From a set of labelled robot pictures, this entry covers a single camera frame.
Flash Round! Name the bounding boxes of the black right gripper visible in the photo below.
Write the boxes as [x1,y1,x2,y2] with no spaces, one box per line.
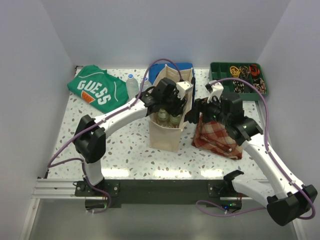
[186,93,230,126]

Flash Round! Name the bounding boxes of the green cap soda bottle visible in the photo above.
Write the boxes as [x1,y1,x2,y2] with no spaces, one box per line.
[169,114,182,128]

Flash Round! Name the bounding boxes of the Pocari Sweat bottle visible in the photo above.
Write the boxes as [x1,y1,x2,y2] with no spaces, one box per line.
[142,77,152,92]
[126,74,140,100]

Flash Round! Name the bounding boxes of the beige canvas tote bag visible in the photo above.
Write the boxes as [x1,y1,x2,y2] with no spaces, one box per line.
[149,65,195,152]

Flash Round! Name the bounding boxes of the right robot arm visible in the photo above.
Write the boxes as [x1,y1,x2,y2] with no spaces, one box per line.
[184,92,318,226]

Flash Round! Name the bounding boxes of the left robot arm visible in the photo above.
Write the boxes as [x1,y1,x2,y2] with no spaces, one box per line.
[73,77,193,196]

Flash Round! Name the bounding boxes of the folded blue cloth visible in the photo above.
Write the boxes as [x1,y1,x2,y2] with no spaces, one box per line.
[148,62,193,84]

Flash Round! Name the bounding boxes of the red plaid cloth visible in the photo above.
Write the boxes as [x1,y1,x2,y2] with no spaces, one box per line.
[191,114,243,160]

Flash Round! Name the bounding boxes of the green Guess t-shirt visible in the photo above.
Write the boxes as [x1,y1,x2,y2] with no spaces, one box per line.
[67,65,129,114]

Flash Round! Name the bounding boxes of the green compartment tray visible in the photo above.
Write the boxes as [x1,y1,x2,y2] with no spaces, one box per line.
[208,61,270,102]

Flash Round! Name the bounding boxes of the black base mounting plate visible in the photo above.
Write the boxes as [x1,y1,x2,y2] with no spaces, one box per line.
[74,178,243,209]

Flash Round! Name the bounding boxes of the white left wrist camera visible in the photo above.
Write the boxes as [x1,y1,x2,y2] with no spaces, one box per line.
[176,81,193,99]

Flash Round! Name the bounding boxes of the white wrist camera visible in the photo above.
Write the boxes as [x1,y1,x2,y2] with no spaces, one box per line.
[176,81,193,99]
[205,81,224,103]

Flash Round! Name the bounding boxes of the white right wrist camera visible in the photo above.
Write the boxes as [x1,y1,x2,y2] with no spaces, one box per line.
[205,81,224,103]

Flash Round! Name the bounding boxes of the black white hair ties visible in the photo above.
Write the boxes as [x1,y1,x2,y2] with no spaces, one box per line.
[232,77,247,93]

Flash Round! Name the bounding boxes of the pink patterned hair ties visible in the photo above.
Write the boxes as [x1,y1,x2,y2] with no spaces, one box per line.
[252,77,268,95]

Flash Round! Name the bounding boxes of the orange black hair ties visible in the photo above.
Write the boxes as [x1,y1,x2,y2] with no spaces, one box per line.
[248,64,262,77]

